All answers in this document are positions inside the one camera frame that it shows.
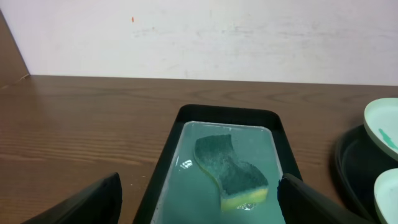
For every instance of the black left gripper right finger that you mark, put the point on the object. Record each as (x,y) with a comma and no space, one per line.
(300,204)

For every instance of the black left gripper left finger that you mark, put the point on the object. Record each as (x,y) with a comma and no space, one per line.
(99,203)

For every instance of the green yellow sponge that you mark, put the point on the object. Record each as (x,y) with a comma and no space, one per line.
(239,182)

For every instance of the mint green plate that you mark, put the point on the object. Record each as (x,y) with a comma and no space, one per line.
(380,122)
(386,196)

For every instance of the round black serving tray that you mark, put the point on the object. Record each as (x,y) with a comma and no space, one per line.
(355,165)

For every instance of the brown cardboard panel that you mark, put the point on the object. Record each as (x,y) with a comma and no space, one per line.
(13,67)

